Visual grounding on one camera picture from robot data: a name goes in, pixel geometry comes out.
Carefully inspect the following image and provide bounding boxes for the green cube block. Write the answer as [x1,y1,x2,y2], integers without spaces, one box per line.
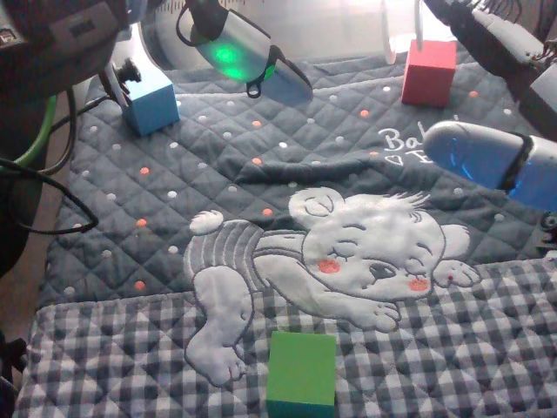
[265,330,338,418]

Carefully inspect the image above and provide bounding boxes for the blue cube block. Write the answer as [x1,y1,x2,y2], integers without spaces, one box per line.
[121,69,182,137]

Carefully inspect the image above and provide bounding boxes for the green cable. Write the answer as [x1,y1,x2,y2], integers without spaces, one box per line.
[12,95,58,169]

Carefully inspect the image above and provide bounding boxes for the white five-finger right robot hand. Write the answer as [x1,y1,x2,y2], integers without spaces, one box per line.
[422,0,557,258]

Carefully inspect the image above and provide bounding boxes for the grey quilt with bear print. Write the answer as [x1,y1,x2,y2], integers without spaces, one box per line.
[12,38,557,418]

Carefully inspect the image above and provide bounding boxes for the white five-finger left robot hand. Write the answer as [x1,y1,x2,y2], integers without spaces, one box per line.
[176,0,314,105]

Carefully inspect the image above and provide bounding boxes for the black cable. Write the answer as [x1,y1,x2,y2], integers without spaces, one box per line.
[42,84,110,176]
[0,157,99,236]

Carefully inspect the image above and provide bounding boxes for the black stand clamp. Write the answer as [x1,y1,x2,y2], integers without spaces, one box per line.
[0,337,28,418]

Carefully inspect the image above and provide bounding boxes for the red cube block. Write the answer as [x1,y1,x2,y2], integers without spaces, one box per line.
[400,38,458,109]

